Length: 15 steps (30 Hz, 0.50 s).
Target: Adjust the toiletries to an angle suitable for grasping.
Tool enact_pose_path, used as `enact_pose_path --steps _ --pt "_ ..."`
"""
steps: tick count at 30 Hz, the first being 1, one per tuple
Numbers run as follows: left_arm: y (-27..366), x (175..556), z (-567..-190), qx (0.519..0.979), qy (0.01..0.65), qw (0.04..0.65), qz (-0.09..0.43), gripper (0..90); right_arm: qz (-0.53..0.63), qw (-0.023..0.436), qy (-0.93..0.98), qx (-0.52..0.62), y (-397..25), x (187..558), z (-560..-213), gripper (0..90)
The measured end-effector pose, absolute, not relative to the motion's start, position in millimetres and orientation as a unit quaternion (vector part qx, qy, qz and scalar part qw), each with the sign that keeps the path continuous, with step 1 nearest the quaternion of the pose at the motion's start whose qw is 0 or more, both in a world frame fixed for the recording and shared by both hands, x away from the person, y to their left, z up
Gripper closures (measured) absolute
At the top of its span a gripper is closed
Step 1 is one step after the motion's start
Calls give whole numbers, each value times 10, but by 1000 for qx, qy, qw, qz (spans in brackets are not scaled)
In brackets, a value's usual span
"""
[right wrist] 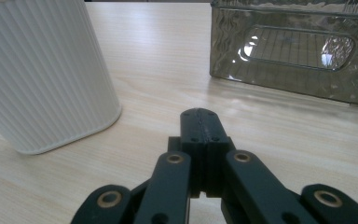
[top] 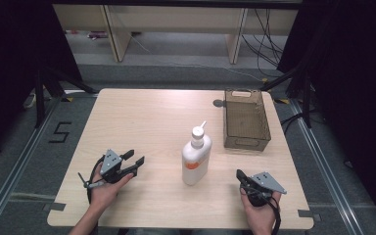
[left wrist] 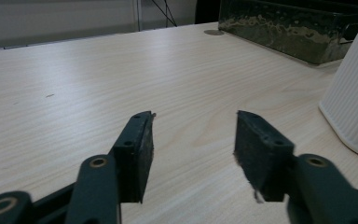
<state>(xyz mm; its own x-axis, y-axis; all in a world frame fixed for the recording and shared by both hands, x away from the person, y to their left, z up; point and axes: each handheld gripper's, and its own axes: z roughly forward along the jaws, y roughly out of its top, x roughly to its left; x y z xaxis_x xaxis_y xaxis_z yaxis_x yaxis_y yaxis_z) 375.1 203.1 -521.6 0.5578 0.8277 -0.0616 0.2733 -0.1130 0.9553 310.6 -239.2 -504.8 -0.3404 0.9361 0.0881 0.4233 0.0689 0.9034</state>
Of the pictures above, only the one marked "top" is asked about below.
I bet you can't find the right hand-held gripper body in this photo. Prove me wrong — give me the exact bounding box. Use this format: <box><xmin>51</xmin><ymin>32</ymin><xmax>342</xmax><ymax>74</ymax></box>
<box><xmin>240</xmin><ymin>171</ymin><xmax>288</xmax><ymax>208</ymax></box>

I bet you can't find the grey cable plug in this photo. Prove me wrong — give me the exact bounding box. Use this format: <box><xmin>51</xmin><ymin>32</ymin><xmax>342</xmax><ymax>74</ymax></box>
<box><xmin>77</xmin><ymin>171</ymin><xmax>106</xmax><ymax>190</ymax></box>

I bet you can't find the metal floor rail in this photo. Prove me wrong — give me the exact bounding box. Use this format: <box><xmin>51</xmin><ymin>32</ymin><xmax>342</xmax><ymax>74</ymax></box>
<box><xmin>0</xmin><ymin>96</ymin><xmax>63</xmax><ymax>235</ymax></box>
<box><xmin>288</xmin><ymin>97</ymin><xmax>364</xmax><ymax>235</ymax></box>

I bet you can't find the light wooden desk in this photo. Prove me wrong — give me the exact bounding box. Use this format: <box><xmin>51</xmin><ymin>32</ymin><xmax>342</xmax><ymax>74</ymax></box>
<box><xmin>52</xmin><ymin>3</ymin><xmax>300</xmax><ymax>66</ymax></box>

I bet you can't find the black tape piece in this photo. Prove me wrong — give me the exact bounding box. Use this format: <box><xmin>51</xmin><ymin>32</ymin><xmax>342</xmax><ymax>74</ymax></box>
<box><xmin>297</xmin><ymin>209</ymin><xmax>323</xmax><ymax>222</ymax></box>
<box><xmin>43</xmin><ymin>202</ymin><xmax>68</xmax><ymax>212</ymax></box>

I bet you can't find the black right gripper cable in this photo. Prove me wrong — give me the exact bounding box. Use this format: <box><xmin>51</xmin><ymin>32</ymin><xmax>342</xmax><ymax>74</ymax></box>
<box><xmin>265</xmin><ymin>195</ymin><xmax>282</xmax><ymax>235</ymax></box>

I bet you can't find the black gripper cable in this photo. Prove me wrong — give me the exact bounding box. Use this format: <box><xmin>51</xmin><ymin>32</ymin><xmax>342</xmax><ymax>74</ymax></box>
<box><xmin>265</xmin><ymin>195</ymin><xmax>282</xmax><ymax>235</ymax></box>
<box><xmin>85</xmin><ymin>155</ymin><xmax>107</xmax><ymax>205</ymax></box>

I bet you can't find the black metal stand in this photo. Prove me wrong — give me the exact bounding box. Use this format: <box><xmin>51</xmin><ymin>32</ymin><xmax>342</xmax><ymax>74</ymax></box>
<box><xmin>259</xmin><ymin>63</ymin><xmax>315</xmax><ymax>129</ymax></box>
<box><xmin>33</xmin><ymin>64</ymin><xmax>100</xmax><ymax>129</ymax></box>

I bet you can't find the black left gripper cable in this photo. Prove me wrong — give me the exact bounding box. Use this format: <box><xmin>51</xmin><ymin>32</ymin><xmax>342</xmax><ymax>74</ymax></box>
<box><xmin>85</xmin><ymin>155</ymin><xmax>107</xmax><ymax>205</ymax></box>

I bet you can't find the white pump bottle orange label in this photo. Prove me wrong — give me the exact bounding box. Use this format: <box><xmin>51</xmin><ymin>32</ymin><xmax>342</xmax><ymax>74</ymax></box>
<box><xmin>181</xmin><ymin>120</ymin><xmax>213</xmax><ymax>187</ymax></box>

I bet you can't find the person's right hand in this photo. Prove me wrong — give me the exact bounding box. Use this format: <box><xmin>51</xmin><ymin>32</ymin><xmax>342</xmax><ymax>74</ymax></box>
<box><xmin>240</xmin><ymin>188</ymin><xmax>282</xmax><ymax>232</ymax></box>

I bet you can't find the bundle of black cables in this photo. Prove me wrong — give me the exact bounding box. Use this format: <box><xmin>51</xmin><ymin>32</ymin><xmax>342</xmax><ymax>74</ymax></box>
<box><xmin>240</xmin><ymin>7</ymin><xmax>286</xmax><ymax>78</ymax></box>

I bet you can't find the brown translucent plastic basket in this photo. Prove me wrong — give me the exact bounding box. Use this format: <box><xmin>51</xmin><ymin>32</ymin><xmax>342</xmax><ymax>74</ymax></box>
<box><xmin>222</xmin><ymin>88</ymin><xmax>272</xmax><ymax>152</ymax></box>

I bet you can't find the person's left hand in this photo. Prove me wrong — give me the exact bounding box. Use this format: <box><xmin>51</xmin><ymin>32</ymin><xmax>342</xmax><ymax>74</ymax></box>
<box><xmin>89</xmin><ymin>171</ymin><xmax>136</xmax><ymax>211</ymax></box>

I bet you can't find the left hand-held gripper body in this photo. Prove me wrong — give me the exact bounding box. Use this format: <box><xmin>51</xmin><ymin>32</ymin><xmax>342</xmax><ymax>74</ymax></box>
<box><xmin>99</xmin><ymin>149</ymin><xmax>127</xmax><ymax>184</ymax></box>

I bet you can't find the black curtain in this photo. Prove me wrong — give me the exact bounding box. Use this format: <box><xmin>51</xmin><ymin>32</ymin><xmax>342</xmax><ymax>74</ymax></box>
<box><xmin>276</xmin><ymin>0</ymin><xmax>376</xmax><ymax>227</ymax></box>
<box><xmin>0</xmin><ymin>0</ymin><xmax>83</xmax><ymax>165</ymax></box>

